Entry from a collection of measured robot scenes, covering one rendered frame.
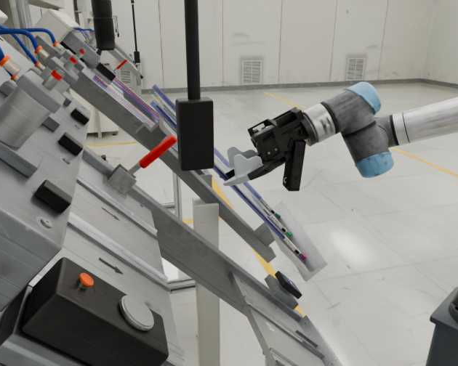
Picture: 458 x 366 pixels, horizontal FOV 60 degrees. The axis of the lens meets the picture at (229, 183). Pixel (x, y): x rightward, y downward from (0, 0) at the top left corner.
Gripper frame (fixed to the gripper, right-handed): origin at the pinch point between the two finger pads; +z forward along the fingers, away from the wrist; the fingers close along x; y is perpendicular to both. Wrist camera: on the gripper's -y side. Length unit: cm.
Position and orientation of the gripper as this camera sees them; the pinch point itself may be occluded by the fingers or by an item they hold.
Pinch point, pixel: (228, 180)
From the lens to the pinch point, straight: 85.0
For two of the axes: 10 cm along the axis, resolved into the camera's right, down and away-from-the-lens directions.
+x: 1.8, 3.5, -9.2
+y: -4.3, -8.1, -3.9
